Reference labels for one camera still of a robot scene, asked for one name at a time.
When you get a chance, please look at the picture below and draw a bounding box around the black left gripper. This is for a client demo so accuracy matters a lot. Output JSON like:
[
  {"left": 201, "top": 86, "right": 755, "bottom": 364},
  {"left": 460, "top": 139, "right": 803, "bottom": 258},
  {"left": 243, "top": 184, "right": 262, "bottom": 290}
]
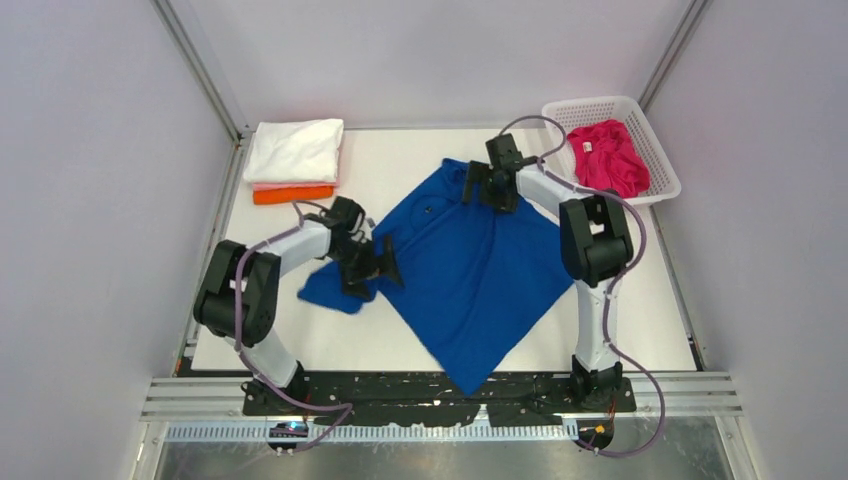
[{"left": 330, "top": 236, "right": 404, "bottom": 302}]

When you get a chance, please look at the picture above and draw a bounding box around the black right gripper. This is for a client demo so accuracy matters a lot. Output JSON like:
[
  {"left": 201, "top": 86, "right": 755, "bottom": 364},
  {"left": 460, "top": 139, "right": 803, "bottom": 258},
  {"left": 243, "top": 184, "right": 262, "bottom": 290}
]
[{"left": 461, "top": 160, "right": 518, "bottom": 215}]

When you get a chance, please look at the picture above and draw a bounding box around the blue panda print t-shirt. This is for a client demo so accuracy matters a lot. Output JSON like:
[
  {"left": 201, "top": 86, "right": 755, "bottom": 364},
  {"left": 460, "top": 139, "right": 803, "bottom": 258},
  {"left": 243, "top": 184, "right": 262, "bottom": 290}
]
[{"left": 297, "top": 157, "right": 575, "bottom": 398}]

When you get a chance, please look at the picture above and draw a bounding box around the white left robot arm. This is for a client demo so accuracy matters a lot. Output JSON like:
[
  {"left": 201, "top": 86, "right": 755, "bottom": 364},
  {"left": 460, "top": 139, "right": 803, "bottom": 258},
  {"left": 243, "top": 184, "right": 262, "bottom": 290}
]
[{"left": 193, "top": 197, "right": 404, "bottom": 414}]

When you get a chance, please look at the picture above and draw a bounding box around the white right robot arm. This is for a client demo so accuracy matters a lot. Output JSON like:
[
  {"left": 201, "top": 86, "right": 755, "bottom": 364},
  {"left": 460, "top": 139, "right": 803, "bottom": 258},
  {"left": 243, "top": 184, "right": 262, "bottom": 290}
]
[{"left": 462, "top": 134, "right": 634, "bottom": 411}]

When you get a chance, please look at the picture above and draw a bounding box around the white plastic laundry basket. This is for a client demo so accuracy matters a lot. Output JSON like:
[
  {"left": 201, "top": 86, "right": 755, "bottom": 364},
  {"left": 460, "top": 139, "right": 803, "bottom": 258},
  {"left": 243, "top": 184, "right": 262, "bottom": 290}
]
[{"left": 542, "top": 96, "right": 682, "bottom": 205}]

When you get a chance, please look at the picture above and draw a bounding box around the folded orange t-shirt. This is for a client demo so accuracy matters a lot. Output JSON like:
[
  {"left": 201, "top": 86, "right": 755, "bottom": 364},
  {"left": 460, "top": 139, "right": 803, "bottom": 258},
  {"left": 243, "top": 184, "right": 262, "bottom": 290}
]
[{"left": 252, "top": 185, "right": 335, "bottom": 205}]

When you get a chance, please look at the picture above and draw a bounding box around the folded white t-shirt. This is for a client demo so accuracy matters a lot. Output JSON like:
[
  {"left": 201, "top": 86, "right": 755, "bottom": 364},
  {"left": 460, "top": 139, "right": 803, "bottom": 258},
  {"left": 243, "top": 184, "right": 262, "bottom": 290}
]
[{"left": 243, "top": 118, "right": 344, "bottom": 184}]

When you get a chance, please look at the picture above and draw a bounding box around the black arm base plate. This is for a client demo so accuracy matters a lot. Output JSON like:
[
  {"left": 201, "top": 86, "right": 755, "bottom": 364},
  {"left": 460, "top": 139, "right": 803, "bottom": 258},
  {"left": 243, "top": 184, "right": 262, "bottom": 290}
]
[{"left": 240, "top": 371, "right": 636, "bottom": 427}]

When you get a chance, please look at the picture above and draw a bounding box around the white slotted cable duct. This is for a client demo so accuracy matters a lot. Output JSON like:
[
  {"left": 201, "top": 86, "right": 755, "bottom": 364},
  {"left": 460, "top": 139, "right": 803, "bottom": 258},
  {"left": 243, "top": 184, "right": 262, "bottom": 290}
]
[{"left": 165, "top": 419, "right": 579, "bottom": 443}]

